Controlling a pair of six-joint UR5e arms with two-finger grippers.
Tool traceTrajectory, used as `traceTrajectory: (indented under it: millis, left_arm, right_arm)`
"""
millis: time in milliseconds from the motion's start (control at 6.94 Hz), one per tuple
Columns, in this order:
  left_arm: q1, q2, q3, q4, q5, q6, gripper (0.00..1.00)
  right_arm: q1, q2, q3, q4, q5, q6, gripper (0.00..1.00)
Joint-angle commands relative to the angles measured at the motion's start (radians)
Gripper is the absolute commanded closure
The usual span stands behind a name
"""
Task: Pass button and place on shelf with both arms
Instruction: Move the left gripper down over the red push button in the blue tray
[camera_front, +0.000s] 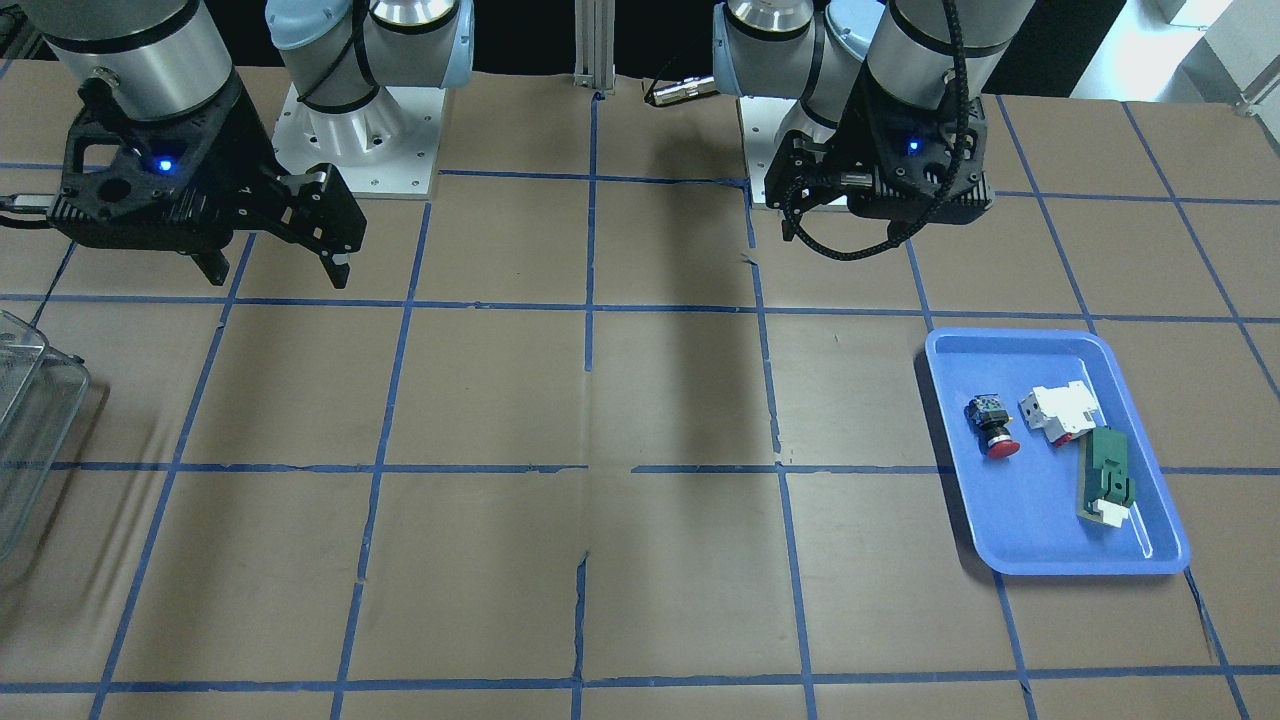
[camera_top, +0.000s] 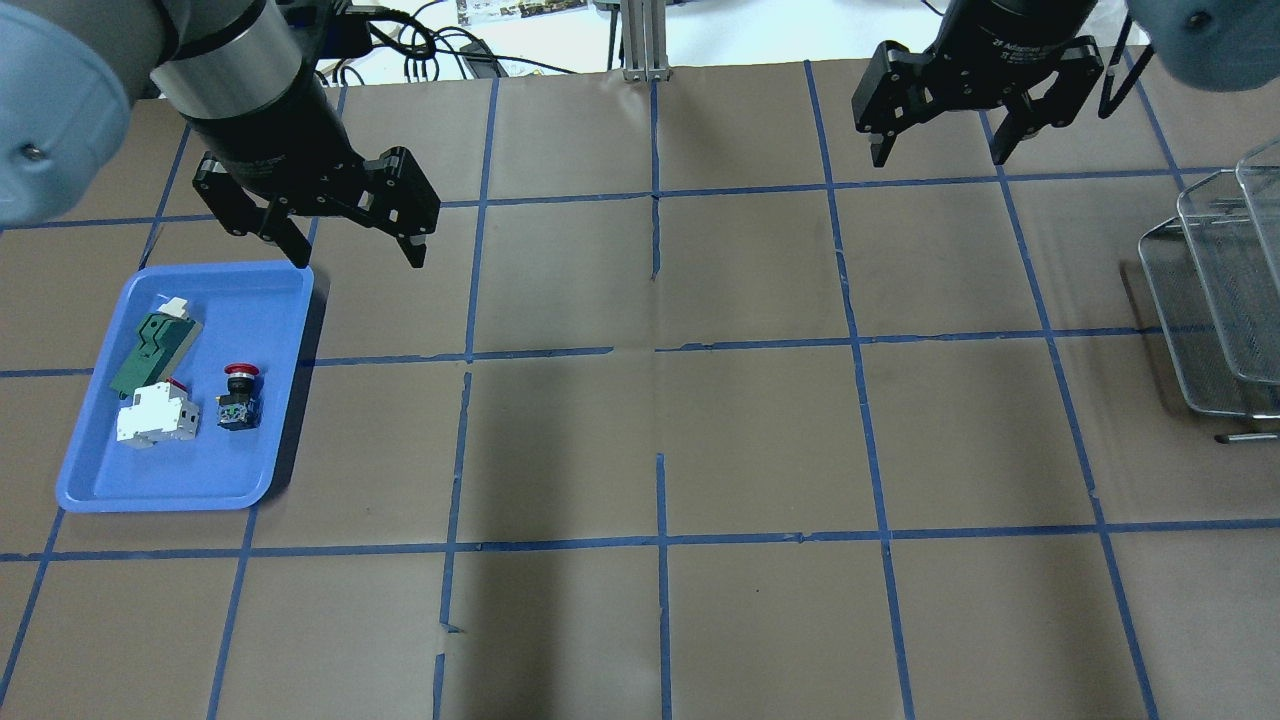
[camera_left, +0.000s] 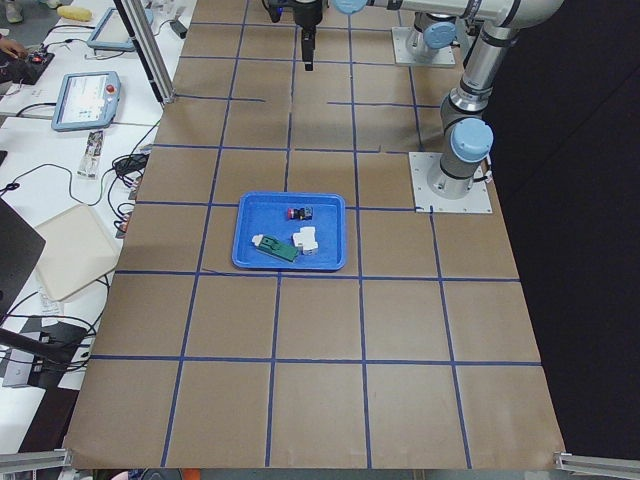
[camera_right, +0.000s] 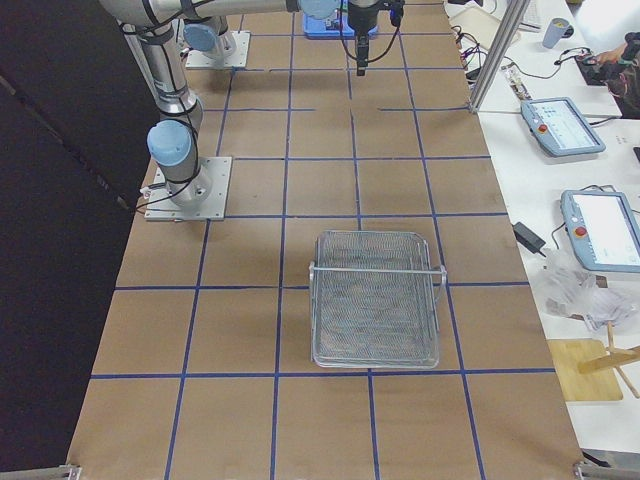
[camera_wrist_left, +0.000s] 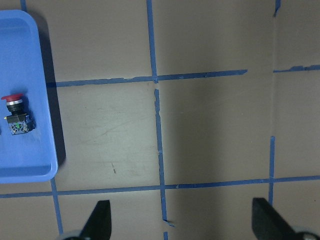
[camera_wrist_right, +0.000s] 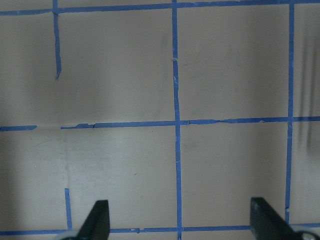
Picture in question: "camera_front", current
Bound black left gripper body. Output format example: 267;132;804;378
838;92;995;223

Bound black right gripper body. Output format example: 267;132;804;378
46;72;291;251

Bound red emergency stop button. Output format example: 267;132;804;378
965;395;1021;459

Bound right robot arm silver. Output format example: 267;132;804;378
3;1;475;290

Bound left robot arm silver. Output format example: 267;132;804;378
712;1;1032;225

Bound white circuit breaker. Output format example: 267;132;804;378
1018;380;1100;447

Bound blue plastic tray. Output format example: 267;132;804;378
924;327;1190;577

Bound green and white connector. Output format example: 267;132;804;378
1076;427;1137;528

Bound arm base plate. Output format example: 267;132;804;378
739;96;835;209
271;87;448;201

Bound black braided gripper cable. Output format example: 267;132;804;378
780;0;977;263

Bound wire mesh basket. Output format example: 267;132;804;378
1;311;90;560

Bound aluminium frame post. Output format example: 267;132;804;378
573;0;616;95

